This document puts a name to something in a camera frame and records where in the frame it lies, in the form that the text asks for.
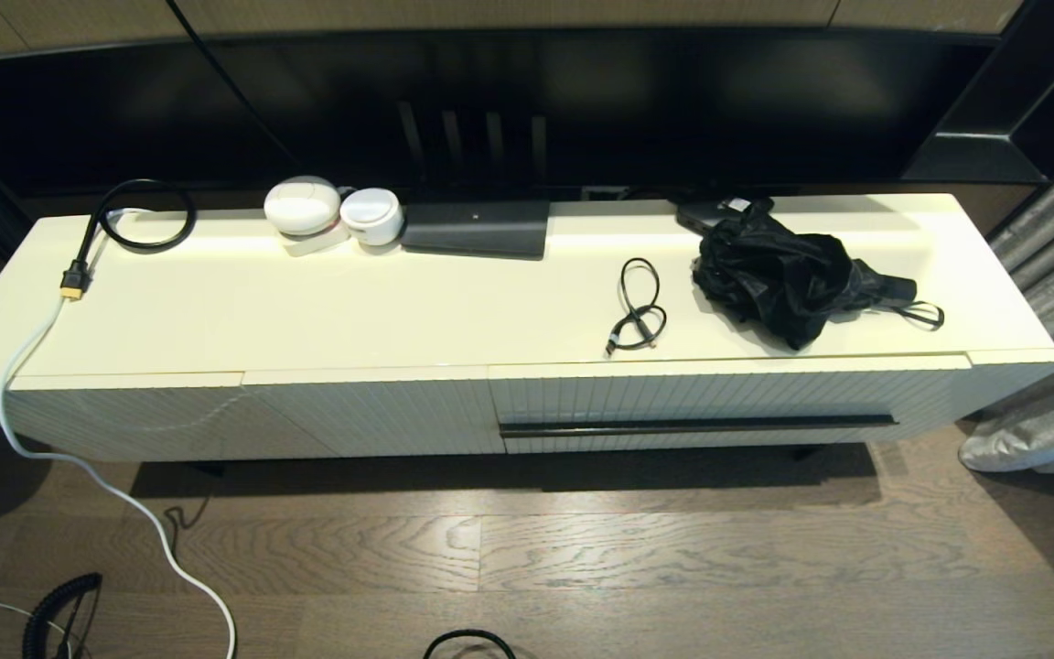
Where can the white TV cabinet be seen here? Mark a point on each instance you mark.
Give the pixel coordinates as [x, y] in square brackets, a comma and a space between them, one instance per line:
[353, 311]

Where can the black umbrella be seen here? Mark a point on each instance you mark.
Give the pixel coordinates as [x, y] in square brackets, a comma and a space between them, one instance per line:
[783, 275]

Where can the small white round device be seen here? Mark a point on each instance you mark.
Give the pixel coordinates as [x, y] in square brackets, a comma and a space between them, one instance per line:
[371, 212]

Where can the white fluted drawer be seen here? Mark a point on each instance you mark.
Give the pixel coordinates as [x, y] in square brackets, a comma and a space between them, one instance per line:
[673, 394]

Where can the small black box white label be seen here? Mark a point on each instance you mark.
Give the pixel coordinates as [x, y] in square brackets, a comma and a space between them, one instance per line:
[696, 215]

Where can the black flat set-top box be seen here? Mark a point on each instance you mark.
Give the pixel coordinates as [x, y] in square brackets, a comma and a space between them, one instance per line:
[477, 229]

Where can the black television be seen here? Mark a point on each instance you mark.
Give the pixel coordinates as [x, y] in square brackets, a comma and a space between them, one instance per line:
[582, 91]

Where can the grey curtain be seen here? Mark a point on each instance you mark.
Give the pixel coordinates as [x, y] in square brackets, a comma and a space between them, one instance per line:
[1048, 238]

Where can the large white round device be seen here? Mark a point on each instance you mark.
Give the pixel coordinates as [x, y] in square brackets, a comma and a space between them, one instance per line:
[301, 206]

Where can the black wall shelf unit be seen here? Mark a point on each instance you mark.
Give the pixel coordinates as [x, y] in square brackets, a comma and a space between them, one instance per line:
[994, 146]

